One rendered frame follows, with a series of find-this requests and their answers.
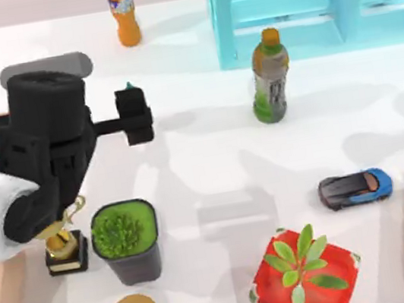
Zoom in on pale grey rounded box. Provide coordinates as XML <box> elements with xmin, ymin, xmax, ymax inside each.
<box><xmin>0</xmin><ymin>49</ymin><xmax>96</xmax><ymax>93</ymax></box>

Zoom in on black plant pot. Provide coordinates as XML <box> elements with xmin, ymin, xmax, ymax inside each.
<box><xmin>86</xmin><ymin>195</ymin><xmax>169</xmax><ymax>292</ymax></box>

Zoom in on gold trophy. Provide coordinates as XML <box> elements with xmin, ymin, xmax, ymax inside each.
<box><xmin>36</xmin><ymin>194</ymin><xmax>99</xmax><ymax>279</ymax></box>

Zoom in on green bottle with orange cap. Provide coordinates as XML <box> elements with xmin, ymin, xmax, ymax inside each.
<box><xmin>240</xmin><ymin>24</ymin><xmax>301</xmax><ymax>128</ymax></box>

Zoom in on red plant pot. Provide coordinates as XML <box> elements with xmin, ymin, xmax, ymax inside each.
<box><xmin>238</xmin><ymin>216</ymin><xmax>369</xmax><ymax>303</ymax></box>

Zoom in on blue and black toy car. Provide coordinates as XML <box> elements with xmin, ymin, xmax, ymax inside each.
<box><xmin>314</xmin><ymin>164</ymin><xmax>396</xmax><ymax>215</ymax></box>

